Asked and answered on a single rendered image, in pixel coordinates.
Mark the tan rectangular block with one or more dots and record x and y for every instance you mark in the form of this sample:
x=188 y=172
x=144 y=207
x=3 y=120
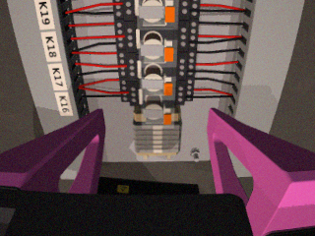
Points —
x=157 y=141

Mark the grey mounting plate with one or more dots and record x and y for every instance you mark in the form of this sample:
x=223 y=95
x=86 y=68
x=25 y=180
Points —
x=118 y=116

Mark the black shallow tray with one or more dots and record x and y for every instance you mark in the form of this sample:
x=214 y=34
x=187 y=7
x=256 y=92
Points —
x=115 y=186

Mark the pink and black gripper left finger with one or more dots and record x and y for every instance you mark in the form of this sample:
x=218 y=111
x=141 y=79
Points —
x=38 y=164

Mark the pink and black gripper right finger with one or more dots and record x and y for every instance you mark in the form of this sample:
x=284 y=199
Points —
x=283 y=197

